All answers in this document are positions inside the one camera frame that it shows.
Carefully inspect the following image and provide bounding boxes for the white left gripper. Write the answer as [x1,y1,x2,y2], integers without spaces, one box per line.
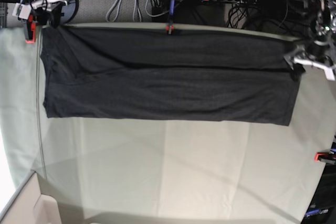
[284,46,335,81]

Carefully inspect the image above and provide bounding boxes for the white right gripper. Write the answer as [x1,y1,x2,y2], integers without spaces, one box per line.
[12,0,68,28]

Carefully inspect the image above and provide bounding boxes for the black t-shirt with colourful logo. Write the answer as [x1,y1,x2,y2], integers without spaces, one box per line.
[40,27,300,126]

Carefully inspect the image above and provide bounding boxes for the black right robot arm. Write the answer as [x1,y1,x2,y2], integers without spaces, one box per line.
[13,0,79,27]

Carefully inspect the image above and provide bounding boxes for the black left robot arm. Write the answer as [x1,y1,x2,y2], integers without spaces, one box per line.
[283,0,335,81]

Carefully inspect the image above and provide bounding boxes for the red black clamp left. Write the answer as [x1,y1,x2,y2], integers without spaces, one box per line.
[22,14,36,44]

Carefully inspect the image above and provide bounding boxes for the red black clamp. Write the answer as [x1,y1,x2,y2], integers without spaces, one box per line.
[166,25,174,35]
[22,14,36,44]
[314,152,335,165]

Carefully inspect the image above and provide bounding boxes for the black round base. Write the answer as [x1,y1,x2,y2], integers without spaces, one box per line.
[60,0,79,24]

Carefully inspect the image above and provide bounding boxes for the red black clamp right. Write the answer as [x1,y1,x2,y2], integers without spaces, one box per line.
[314,152,335,165]

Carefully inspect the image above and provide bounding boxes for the red black clamp middle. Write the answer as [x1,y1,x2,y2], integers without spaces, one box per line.
[166,25,174,35]

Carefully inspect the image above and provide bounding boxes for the white box corner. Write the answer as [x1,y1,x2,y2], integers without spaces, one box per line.
[1,170,62,224]

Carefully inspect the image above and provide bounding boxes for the white cable bundle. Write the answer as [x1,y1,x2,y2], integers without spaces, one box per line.
[106,0,144,23]

